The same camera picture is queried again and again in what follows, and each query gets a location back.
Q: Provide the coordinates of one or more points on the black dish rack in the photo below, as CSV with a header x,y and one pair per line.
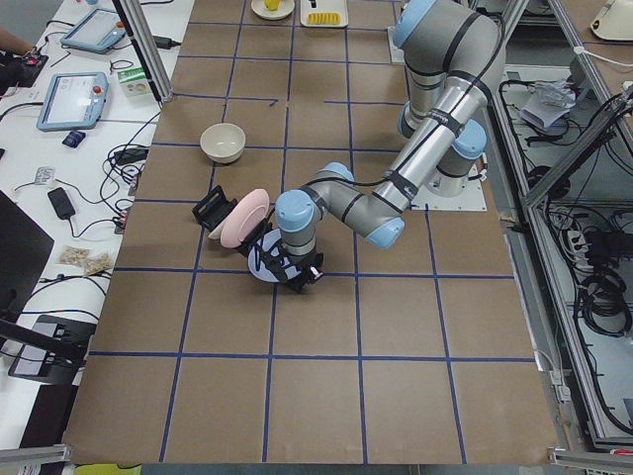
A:
x,y
217,205

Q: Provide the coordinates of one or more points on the pink plate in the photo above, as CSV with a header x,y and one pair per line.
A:
x,y
244,218

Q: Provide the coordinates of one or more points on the person forearm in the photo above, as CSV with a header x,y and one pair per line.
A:
x,y
13,44

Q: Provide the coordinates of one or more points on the teach pendant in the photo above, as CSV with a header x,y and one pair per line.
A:
x,y
74,101
99,31

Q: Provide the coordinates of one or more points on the white tray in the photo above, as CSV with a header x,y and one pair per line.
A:
x,y
338,6

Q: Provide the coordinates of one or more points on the near teach pendant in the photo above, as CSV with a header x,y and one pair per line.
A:
x,y
74,101

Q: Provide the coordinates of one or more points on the cream plate in rack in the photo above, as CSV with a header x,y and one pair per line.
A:
x,y
216,233

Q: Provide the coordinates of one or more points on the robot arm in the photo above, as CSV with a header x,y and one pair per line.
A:
x,y
456,56

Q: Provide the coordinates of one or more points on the aluminium frame post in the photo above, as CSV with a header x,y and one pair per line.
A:
x,y
138,30

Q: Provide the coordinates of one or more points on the green white box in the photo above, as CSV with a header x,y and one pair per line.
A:
x,y
133,82

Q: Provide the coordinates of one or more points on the cream bowl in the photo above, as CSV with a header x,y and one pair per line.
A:
x,y
223,143

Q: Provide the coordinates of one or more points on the black power adapter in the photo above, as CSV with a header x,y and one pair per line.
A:
x,y
61,203

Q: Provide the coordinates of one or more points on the yellow lemon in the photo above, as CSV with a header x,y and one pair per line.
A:
x,y
271,5

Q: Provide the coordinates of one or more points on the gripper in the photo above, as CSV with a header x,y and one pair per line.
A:
x,y
305,262

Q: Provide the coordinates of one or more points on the far teach pendant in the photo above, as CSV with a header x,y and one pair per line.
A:
x,y
99,31

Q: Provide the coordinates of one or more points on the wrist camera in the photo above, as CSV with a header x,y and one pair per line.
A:
x,y
313,274

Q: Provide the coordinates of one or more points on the blue plate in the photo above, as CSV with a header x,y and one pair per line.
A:
x,y
272,252

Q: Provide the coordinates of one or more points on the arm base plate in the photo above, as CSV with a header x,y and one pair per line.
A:
x,y
456,189
396,54

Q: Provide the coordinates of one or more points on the cream plate with lemon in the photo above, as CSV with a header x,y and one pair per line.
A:
x,y
286,8

